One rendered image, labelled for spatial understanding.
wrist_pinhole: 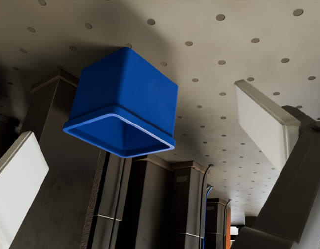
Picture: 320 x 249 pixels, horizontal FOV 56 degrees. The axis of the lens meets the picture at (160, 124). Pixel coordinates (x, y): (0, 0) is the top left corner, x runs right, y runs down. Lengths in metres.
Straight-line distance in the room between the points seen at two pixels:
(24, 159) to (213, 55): 0.25
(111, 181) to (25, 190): 0.45
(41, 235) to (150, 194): 0.33
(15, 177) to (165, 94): 0.25
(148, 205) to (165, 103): 0.33
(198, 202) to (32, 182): 0.55
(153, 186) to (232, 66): 0.38
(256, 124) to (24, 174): 0.13
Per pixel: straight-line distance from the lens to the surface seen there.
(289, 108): 0.16
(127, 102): 0.33
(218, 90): 0.42
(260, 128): 0.16
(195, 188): 0.70
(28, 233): 0.38
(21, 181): 0.18
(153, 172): 0.68
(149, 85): 0.37
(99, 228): 0.61
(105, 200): 0.61
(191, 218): 0.68
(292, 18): 0.33
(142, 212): 0.65
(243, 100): 0.18
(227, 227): 1.15
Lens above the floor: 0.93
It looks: 25 degrees down
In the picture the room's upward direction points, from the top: 173 degrees counter-clockwise
